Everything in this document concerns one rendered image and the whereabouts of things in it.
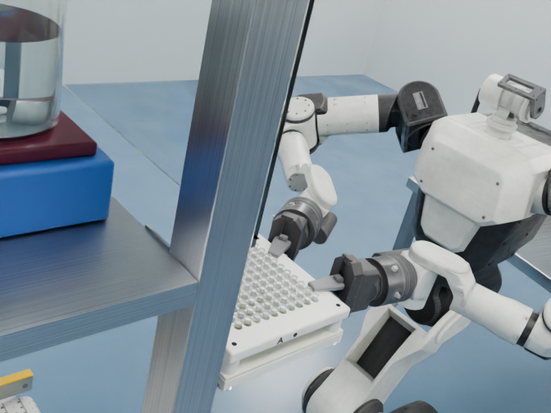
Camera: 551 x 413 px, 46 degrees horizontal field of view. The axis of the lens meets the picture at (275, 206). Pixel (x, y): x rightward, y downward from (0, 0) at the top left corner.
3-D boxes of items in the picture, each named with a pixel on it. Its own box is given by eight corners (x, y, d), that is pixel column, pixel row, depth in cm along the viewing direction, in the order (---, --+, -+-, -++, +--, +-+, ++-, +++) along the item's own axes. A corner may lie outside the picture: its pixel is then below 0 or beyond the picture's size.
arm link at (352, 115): (281, 86, 155) (376, 79, 152) (288, 127, 165) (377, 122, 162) (279, 118, 147) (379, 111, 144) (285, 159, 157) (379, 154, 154)
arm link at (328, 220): (298, 192, 127) (312, 173, 137) (262, 224, 132) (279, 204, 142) (338, 233, 128) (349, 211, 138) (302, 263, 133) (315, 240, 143)
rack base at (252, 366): (222, 392, 92) (225, 378, 91) (137, 295, 107) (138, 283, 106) (340, 341, 108) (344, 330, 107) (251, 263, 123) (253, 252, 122)
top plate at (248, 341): (229, 365, 90) (232, 354, 89) (140, 270, 105) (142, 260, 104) (348, 318, 106) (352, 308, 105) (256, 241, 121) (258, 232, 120)
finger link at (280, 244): (263, 253, 114) (274, 238, 119) (280, 260, 113) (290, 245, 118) (266, 246, 113) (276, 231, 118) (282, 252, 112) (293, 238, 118)
